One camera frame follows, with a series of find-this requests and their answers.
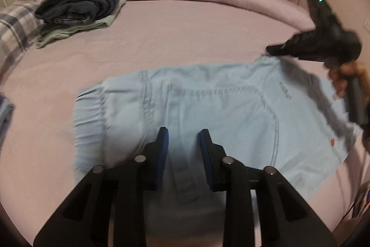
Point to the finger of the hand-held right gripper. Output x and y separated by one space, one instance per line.
297 46

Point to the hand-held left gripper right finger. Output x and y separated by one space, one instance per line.
205 157

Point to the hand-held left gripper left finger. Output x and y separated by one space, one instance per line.
163 154

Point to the light blue denim pants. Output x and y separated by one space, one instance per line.
231 108

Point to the person's right hand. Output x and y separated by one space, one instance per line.
338 80

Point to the pink bed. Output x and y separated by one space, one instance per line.
173 41

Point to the folded pale green garment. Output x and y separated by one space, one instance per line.
98 23

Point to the crumpled blue cloth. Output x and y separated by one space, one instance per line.
5 119

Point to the plaid checked cloth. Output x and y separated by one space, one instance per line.
14 30

